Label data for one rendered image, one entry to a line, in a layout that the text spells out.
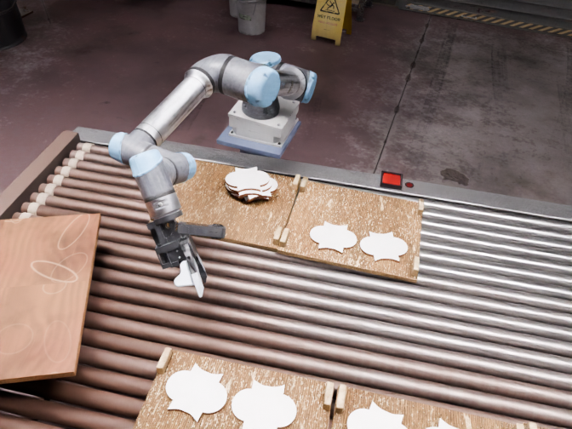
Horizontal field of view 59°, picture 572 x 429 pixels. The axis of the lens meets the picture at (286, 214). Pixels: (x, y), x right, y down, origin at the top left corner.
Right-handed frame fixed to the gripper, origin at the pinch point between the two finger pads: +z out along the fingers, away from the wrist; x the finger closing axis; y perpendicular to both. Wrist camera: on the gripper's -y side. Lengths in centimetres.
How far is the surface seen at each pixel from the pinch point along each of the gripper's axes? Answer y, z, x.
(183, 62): -6, -125, -336
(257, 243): -14.9, -1.4, -28.7
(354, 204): -49, 0, -42
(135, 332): 21.7, 5.4, -7.6
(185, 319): 9.3, 7.4, -9.5
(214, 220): -4.8, -12.0, -37.4
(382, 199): -59, 2, -44
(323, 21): -141, -124, -363
